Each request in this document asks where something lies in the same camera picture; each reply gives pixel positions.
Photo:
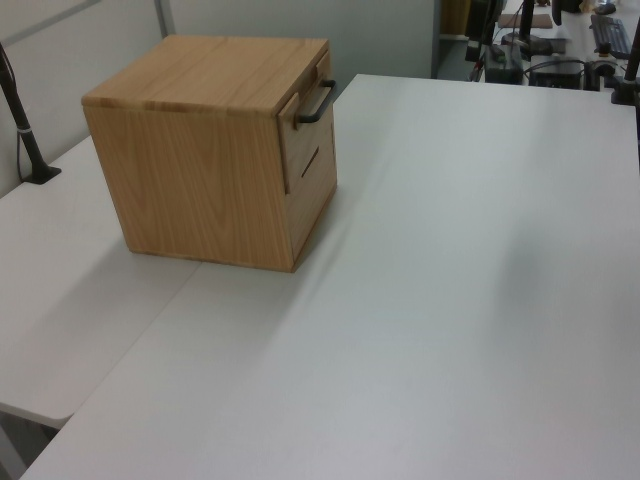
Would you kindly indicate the light oak wooden cabinet box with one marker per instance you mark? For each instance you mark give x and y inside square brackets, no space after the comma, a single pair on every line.
[190,175]

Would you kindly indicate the black camera pole with base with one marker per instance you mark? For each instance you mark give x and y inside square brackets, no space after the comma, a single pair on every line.
[22,125]

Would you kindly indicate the black electronics box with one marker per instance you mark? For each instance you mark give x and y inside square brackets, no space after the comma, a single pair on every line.
[557,74]

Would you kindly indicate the black computer keyboard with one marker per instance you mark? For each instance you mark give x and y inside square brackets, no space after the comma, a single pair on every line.
[611,35]

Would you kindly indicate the black clamp pole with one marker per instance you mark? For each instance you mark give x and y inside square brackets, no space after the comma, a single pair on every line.
[631,65]

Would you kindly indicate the silver and black desk device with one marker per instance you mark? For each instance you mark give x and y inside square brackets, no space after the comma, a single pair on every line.
[600,67]

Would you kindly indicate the black stand with round base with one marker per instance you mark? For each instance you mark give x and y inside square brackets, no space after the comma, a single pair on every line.
[526,35]

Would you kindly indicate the dark device with green part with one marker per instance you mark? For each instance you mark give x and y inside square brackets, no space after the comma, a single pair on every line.
[505,65]

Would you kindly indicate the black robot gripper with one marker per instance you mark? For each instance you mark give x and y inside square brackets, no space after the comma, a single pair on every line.
[481,22]

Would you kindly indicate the brown desk mat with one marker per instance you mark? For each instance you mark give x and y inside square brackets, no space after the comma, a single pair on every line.
[535,21]

